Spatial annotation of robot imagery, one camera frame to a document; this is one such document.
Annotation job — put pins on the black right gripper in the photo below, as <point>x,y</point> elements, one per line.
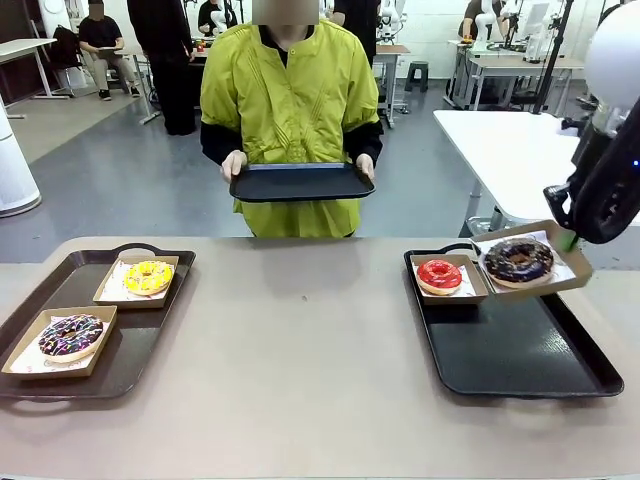
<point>582,155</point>

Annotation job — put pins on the cardboard box with printed liner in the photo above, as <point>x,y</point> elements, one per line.
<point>475,295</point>
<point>20,367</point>
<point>112,295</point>
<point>575,277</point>

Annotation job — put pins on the dark chocolate glazed donut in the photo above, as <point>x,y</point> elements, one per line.
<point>500,272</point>

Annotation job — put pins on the red glazed donut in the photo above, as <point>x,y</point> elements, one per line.
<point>425,280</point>

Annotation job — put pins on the small black serving tray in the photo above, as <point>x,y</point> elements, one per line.
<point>300,182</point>

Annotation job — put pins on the yellow glazed sprinkled donut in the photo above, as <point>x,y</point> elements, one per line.
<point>148,278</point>

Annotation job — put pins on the purple-sprinkled chocolate donut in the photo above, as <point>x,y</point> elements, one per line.
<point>55,345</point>

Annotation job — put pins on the person's left forearm black sleeve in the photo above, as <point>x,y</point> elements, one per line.
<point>365,140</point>

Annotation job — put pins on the person's right forearm black sleeve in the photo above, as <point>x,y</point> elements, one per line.
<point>220,142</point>

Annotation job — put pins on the large black serving tray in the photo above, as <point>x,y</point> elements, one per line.
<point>500,350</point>

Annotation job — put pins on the brown plastic serving tray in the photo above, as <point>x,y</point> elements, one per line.
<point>135,350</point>

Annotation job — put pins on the person's left hand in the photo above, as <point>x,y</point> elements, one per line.
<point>365,162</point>

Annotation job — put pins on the person's right hand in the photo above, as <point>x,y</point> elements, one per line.
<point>234,162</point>

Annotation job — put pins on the large white table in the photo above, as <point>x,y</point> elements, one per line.
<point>510,155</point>

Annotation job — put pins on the black tripod pole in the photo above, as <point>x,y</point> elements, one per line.
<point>550,65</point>

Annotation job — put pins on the grey workbench with equipment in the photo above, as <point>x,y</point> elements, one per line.
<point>520,65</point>

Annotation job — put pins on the dark grey plastic stool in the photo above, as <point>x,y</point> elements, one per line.
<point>417,75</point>

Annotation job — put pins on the standing person in black clothes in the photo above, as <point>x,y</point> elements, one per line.
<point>167,65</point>
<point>362,25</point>

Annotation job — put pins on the person in yellow-green jacket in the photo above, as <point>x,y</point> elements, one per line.
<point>290,100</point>

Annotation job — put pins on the seated person in black shirt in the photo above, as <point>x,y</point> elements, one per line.
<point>102,40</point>

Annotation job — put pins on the black chair with jacket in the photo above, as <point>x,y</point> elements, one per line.
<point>65,55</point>

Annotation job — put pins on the white cylindrical floor unit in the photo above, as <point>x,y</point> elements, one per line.
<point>17,175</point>

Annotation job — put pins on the white desk with metal legs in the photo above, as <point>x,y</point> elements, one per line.
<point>25,47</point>

